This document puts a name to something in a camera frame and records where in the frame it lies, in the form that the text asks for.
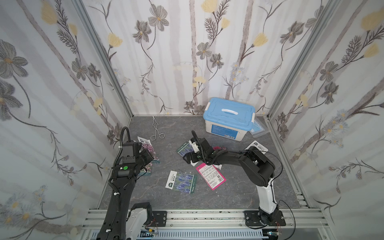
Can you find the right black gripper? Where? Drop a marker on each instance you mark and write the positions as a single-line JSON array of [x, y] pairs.
[[189, 155]]

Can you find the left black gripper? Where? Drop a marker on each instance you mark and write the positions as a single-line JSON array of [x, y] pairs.
[[145, 157]]

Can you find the pink phlox seed packet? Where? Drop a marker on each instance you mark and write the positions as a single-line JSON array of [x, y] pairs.
[[147, 170]]

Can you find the purple flower seed packet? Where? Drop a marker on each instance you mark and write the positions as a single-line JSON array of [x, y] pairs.
[[148, 146]]

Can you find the pink back seed packet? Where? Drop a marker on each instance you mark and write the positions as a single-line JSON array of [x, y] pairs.
[[211, 175]]

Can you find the lavender seed packet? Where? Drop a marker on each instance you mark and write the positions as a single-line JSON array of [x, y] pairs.
[[180, 182], [185, 148]]

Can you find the white cosmos seed packet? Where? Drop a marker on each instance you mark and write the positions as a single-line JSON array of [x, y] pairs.
[[258, 146]]

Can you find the hollyhock pink flower packet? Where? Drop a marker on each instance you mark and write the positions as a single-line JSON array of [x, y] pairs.
[[219, 148]]

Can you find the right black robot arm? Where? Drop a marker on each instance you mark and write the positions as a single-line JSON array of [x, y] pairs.
[[257, 167]]

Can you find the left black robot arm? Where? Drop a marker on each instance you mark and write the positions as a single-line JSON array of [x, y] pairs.
[[122, 222]]

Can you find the metal scissor tongs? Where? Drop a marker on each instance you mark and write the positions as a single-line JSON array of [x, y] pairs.
[[157, 133]]

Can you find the blue lid storage box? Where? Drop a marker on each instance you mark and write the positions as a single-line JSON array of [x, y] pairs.
[[228, 119]]

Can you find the clear bag of masks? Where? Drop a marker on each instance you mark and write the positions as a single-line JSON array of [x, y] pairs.
[[258, 128]]

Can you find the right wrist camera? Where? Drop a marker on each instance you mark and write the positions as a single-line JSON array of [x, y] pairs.
[[195, 147]]

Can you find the white slotted cable duct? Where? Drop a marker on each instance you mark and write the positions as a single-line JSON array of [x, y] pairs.
[[204, 234]]

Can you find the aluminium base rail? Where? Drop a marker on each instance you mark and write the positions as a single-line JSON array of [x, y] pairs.
[[290, 223]]

